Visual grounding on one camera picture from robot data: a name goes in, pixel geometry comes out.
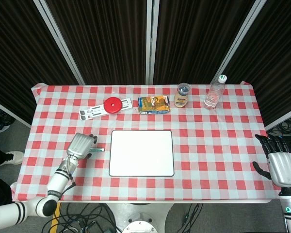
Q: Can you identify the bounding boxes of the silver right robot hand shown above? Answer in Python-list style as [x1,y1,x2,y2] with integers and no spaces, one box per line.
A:
[252,134,291,188]

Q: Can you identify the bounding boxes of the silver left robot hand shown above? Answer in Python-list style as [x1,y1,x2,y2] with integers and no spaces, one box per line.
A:
[66,133,98,160]

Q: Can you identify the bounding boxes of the white drawing board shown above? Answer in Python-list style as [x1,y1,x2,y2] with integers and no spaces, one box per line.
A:
[108,130,175,177]

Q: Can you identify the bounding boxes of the white folding stand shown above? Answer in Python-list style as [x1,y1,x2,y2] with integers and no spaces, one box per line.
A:
[79,97,133,121]

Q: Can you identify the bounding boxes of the red round disc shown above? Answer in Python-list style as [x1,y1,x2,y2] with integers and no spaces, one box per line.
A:
[103,97,123,114]

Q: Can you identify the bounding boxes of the red white checkered tablecloth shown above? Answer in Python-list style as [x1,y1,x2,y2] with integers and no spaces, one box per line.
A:
[11,82,287,202]

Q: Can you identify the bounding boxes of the orange and blue snack pack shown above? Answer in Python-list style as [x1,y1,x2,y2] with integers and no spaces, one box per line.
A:
[137,95,171,115]

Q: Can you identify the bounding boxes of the clear plastic water bottle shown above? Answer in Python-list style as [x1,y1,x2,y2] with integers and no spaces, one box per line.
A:
[203,74,227,110]

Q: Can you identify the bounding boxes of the dark ribbed partition panel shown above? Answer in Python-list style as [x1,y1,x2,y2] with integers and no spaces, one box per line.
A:
[153,0,254,85]
[224,0,291,127]
[45,0,148,85]
[0,0,79,125]

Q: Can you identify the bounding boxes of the beige jar with clear lid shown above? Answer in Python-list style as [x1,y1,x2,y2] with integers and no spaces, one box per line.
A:
[173,83,190,109]

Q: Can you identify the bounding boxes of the black floor cables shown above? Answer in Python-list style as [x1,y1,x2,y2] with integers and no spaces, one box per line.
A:
[42,202,118,233]

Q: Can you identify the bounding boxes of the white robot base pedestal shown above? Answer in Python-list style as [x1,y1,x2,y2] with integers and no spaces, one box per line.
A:
[104,202,178,233]

